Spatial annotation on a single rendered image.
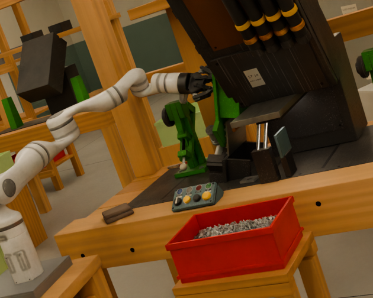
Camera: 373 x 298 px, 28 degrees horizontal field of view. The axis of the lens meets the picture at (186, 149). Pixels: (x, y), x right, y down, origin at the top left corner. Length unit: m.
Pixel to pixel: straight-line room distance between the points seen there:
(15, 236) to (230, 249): 0.68
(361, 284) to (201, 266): 1.70
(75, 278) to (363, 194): 0.88
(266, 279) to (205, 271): 0.18
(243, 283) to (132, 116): 1.24
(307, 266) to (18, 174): 0.90
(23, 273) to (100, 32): 1.10
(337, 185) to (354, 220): 0.11
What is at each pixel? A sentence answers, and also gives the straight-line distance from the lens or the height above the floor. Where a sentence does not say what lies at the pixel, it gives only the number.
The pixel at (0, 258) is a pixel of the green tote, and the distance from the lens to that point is 2.71.
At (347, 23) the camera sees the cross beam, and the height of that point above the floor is 1.25.
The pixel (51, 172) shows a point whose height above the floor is 0.21.
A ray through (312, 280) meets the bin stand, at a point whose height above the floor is 0.68.
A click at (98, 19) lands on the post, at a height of 1.54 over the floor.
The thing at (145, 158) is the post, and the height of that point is 0.95.
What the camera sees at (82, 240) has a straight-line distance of 2.57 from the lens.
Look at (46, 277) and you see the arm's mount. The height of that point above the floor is 0.88.
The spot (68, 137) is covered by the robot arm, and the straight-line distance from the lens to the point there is 2.55.
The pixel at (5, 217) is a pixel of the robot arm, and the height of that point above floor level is 1.09.
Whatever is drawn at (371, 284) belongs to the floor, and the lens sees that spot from 3.60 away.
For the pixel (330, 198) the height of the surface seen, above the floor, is 0.86.
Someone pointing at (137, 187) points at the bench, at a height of 0.88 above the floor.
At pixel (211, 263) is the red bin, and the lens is 2.00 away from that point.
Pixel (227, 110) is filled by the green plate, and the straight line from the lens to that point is 2.42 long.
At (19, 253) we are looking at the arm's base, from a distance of 2.29.
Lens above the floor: 1.55
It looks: 12 degrees down
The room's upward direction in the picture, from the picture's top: 19 degrees counter-clockwise
